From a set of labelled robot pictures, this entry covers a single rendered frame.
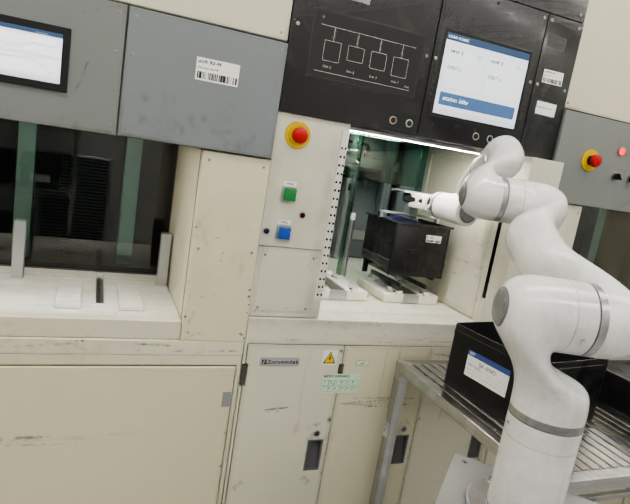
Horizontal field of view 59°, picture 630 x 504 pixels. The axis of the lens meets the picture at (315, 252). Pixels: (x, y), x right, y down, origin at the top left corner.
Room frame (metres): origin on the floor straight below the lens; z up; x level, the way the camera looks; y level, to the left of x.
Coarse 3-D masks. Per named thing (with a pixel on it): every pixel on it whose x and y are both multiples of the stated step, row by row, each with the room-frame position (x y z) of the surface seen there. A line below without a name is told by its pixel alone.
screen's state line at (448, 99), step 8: (440, 96) 1.56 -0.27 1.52; (448, 96) 1.57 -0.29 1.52; (456, 96) 1.58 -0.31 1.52; (448, 104) 1.57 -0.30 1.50; (456, 104) 1.58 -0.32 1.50; (464, 104) 1.59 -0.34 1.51; (472, 104) 1.60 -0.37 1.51; (480, 104) 1.61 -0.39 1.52; (488, 104) 1.62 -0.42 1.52; (496, 104) 1.63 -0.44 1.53; (480, 112) 1.61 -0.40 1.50; (488, 112) 1.62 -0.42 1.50; (496, 112) 1.63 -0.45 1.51; (504, 112) 1.64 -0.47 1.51; (512, 112) 1.65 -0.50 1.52
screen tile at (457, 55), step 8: (456, 48) 1.56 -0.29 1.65; (464, 48) 1.57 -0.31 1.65; (448, 56) 1.56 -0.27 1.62; (456, 56) 1.57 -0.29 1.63; (464, 56) 1.58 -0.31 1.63; (472, 56) 1.59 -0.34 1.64; (464, 64) 1.58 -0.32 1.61; (472, 64) 1.59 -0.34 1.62; (480, 64) 1.60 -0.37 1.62; (448, 72) 1.56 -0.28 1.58; (472, 72) 1.59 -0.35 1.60; (480, 72) 1.60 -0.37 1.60; (448, 80) 1.56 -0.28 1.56; (456, 80) 1.57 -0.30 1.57; (464, 80) 1.58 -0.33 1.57; (472, 80) 1.59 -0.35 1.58; (480, 80) 1.60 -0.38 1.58; (456, 88) 1.57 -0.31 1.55; (464, 88) 1.58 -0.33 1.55; (472, 88) 1.59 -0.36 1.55
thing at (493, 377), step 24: (456, 336) 1.42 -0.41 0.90; (480, 336) 1.35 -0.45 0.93; (456, 360) 1.40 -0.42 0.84; (480, 360) 1.34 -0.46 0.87; (504, 360) 1.28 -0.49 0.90; (552, 360) 1.47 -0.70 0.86; (576, 360) 1.27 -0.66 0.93; (600, 360) 1.32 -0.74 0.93; (456, 384) 1.39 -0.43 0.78; (480, 384) 1.32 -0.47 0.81; (504, 384) 1.26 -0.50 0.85; (600, 384) 1.33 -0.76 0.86; (504, 408) 1.25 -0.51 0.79
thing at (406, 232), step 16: (416, 192) 1.86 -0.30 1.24; (368, 224) 1.94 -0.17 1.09; (384, 224) 1.84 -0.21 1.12; (400, 224) 1.77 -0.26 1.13; (416, 224) 1.80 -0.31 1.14; (432, 224) 1.95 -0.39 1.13; (368, 240) 1.92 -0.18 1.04; (384, 240) 1.82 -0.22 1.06; (400, 240) 1.78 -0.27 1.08; (416, 240) 1.80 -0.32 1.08; (432, 240) 1.82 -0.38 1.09; (448, 240) 1.85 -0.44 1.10; (368, 256) 1.90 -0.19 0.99; (384, 256) 1.80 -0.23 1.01; (400, 256) 1.78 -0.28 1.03; (416, 256) 1.80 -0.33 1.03; (432, 256) 1.83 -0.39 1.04; (400, 272) 1.78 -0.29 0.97; (416, 272) 1.81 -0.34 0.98; (432, 272) 1.83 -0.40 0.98
